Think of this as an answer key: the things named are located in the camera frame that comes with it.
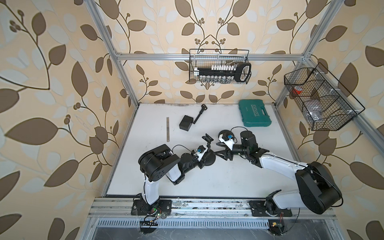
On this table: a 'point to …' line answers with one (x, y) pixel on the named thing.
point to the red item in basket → (294, 91)
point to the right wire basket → (329, 106)
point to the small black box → (186, 123)
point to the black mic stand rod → (209, 139)
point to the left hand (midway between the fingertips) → (206, 150)
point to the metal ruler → (167, 129)
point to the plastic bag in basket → (315, 111)
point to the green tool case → (253, 113)
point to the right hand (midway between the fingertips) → (216, 148)
